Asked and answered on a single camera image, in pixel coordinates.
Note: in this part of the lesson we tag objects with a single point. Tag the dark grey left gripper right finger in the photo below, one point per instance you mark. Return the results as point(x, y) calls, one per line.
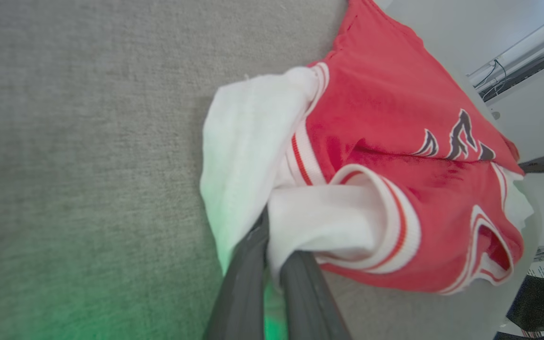
point(307, 302)

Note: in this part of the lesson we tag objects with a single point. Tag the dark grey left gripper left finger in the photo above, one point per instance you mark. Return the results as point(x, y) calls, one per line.
point(243, 293)

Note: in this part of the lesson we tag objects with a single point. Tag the black fabric object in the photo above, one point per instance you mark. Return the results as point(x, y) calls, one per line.
point(543, 304)

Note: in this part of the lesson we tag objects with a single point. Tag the grey fabric sofa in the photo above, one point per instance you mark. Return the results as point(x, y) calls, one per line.
point(88, 141)

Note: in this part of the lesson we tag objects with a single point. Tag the red and white shirt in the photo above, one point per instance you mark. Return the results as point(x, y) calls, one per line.
point(371, 104)

